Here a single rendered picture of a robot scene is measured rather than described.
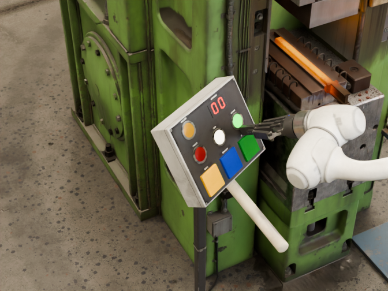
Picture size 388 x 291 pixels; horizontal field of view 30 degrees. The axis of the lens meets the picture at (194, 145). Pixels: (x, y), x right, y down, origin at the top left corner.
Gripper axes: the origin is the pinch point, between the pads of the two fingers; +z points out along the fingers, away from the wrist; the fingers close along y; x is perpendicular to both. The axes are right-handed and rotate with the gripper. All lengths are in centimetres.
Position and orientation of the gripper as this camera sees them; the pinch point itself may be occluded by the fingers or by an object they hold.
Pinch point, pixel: (249, 129)
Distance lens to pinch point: 231.1
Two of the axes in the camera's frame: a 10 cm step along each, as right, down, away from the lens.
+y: 6.0, -5.2, 6.0
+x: -4.1, -8.5, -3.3
